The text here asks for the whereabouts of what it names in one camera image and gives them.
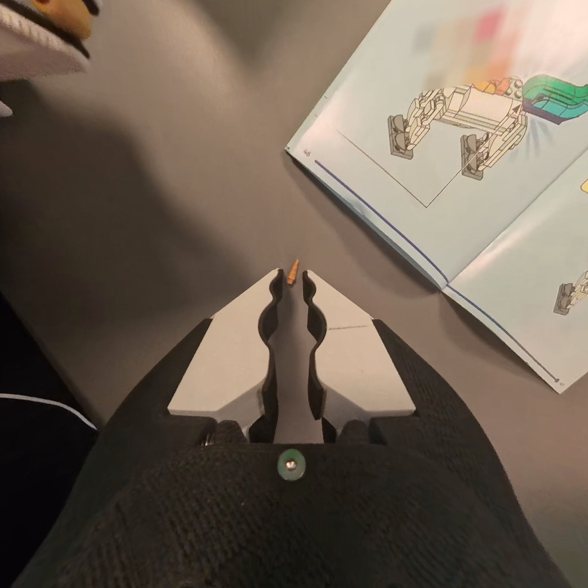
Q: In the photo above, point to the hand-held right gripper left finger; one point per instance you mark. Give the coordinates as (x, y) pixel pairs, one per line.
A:
(220, 367)

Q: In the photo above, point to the open light blue instruction booklet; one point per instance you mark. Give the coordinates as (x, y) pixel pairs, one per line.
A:
(459, 183)

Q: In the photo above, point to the small orange lego cone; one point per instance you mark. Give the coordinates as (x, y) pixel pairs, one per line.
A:
(292, 273)

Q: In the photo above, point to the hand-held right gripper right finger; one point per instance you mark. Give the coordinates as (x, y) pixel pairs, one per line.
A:
(363, 367)

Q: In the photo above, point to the person's black striped pants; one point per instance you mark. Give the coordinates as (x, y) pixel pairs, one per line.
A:
(36, 459)

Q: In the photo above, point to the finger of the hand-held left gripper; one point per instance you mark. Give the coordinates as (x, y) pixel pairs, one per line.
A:
(32, 50)

